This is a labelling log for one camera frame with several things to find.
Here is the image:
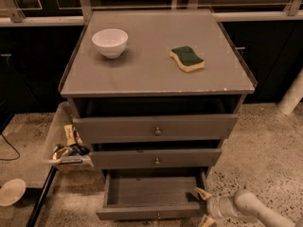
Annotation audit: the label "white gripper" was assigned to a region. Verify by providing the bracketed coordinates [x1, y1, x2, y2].
[195, 187, 235, 227]

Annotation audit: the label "grey bottom drawer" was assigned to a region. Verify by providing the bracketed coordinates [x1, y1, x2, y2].
[97, 167, 206, 220]

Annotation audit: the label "grey drawer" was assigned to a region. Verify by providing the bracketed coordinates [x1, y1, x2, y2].
[91, 148, 222, 169]
[97, 167, 206, 220]
[74, 113, 238, 144]

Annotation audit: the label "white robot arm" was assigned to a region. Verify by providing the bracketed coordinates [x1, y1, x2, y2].
[195, 187, 303, 227]

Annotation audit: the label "grey middle drawer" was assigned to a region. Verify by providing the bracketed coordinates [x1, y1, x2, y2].
[91, 148, 222, 169]

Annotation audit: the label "grey drawer cabinet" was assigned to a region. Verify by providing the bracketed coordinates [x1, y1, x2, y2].
[61, 9, 257, 155]

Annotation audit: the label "grey top drawer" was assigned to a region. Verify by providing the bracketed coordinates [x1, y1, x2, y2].
[74, 113, 238, 144]

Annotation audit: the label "white pole at right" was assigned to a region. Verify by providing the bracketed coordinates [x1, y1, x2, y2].
[277, 68, 303, 115]

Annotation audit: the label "green and yellow sponge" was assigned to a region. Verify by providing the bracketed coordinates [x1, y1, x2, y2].
[169, 45, 205, 73]

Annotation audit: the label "beige snack packet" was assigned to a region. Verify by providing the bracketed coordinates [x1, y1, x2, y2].
[64, 125, 77, 146]

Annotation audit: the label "gold and dark snack packets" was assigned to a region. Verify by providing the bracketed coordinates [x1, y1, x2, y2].
[50, 144, 90, 160]

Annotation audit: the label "black floor bar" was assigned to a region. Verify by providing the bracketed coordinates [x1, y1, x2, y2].
[26, 166, 57, 227]

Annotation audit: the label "white ceramic bowl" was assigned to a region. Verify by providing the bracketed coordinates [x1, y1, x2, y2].
[92, 28, 129, 59]

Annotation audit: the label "black cable on floor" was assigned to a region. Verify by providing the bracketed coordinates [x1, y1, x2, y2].
[0, 132, 21, 162]

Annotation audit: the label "metal railing frame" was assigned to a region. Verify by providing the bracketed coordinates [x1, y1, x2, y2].
[0, 0, 303, 26]

